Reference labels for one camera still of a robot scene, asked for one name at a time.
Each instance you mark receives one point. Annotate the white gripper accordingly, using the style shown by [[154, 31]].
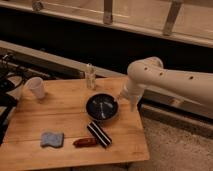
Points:
[[132, 92]]

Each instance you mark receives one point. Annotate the white ceramic cup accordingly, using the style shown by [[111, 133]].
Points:
[[36, 86]]

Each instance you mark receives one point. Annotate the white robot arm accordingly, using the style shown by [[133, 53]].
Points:
[[141, 74]]

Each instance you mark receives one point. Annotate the dark blue ceramic bowl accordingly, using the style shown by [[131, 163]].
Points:
[[101, 107]]

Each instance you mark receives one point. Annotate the black white striped block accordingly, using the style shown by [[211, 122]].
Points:
[[99, 134]]

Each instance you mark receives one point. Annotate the clear glass bottle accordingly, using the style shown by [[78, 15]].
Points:
[[90, 76]]

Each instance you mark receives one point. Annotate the red brown small object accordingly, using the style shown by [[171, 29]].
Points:
[[85, 142]]

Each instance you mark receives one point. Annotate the blue sponge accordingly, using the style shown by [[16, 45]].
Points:
[[50, 139]]

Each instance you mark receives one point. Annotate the metal window frame rail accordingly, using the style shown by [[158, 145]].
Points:
[[188, 21]]

